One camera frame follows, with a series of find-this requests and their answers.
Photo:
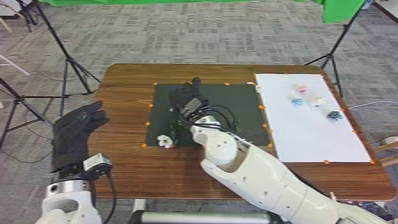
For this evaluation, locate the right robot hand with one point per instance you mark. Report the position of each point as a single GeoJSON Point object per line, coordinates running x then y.
{"type": "Point", "coordinates": [186, 95]}

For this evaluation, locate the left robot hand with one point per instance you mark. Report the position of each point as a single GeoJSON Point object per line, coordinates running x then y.
{"type": "Point", "coordinates": [74, 133]}

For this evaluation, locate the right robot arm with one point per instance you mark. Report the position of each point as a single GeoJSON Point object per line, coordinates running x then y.
{"type": "Point", "coordinates": [255, 173]}

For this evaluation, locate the dark mat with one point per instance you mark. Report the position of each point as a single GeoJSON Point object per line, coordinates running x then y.
{"type": "Point", "coordinates": [237, 100]}

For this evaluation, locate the black tripod stand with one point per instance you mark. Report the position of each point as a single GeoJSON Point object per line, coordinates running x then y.
{"type": "Point", "coordinates": [335, 50]}
{"type": "Point", "coordinates": [70, 61]}
{"type": "Point", "coordinates": [19, 100]}

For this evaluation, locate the white flower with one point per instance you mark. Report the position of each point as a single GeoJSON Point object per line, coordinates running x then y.
{"type": "Point", "coordinates": [166, 141]}
{"type": "Point", "coordinates": [317, 100]}

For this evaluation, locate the pink flower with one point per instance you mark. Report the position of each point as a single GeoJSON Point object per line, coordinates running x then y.
{"type": "Point", "coordinates": [301, 88]}

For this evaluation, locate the white sheet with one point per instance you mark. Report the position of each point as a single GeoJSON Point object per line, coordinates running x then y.
{"type": "Point", "coordinates": [309, 133]}

